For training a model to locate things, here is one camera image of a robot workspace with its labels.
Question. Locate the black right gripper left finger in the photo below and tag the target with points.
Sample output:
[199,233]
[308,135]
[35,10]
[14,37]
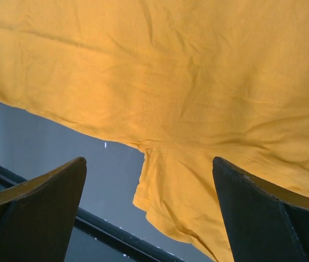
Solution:
[37,216]

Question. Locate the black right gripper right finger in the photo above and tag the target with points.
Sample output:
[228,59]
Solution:
[263,221]

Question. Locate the orange t shirt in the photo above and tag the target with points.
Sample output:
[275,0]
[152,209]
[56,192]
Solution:
[182,82]

